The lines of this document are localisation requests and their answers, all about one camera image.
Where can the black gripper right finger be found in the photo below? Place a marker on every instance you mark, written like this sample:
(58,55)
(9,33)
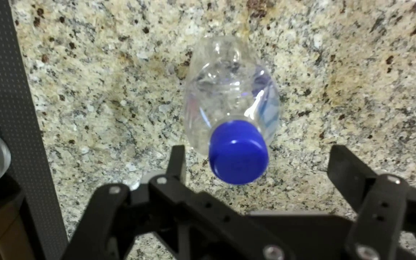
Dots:
(350,175)

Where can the clear water bottle blue cap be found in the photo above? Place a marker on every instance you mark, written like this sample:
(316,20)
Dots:
(231,108)

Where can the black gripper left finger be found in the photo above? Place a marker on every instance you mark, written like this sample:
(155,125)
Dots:
(176,166)

